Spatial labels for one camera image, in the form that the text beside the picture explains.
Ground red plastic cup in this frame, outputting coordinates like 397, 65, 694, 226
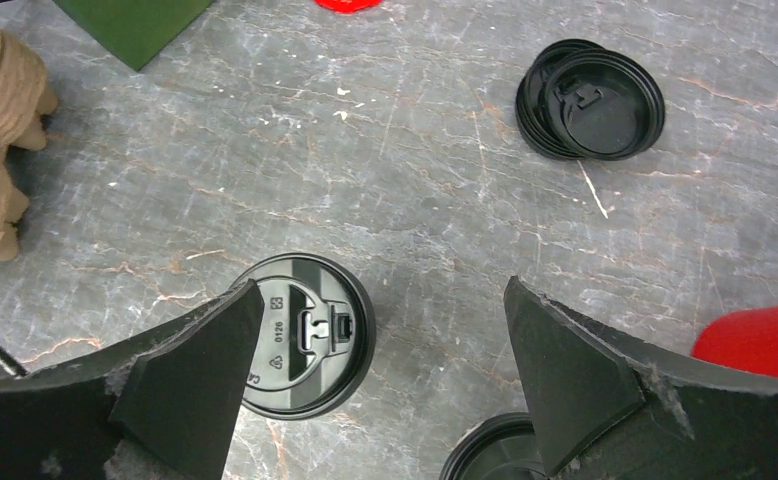
690, 306, 778, 378

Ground stack of black lids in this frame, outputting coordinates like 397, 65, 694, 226
514, 38, 665, 161

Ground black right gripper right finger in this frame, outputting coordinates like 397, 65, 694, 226
504, 277, 778, 479

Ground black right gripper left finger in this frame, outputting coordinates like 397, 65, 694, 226
0, 279, 264, 479

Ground black coffee cup lid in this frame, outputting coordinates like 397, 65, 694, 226
439, 412, 548, 480

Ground green paper bag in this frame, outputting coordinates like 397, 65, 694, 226
54, 0, 212, 71

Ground red plastic ring tool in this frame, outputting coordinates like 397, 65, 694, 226
314, 0, 381, 14

